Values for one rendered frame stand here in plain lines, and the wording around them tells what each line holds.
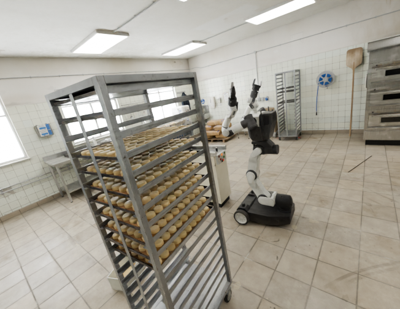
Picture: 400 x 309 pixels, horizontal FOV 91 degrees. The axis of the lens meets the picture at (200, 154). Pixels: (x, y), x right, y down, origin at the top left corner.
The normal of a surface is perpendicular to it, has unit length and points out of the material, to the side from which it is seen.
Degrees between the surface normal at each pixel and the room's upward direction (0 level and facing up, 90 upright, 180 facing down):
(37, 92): 90
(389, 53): 90
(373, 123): 91
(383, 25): 90
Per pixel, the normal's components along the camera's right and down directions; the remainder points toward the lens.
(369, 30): -0.62, 0.34
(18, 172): 0.77, 0.06
